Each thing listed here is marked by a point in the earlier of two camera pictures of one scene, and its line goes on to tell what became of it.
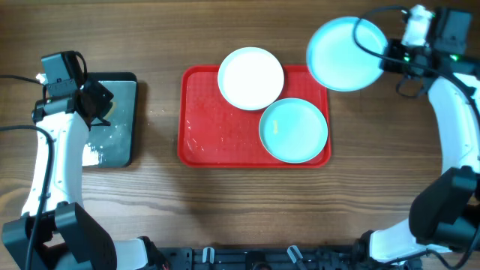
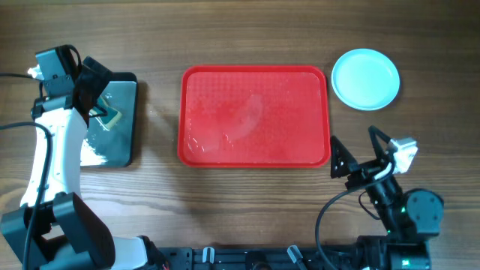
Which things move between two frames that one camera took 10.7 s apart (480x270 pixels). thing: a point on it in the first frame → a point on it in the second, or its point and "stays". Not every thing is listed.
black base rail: [262, 258] stays
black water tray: [114, 145] stays
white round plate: [250, 78] → [365, 79]
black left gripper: [97, 99] → [91, 88]
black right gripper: [392, 56] → [364, 171]
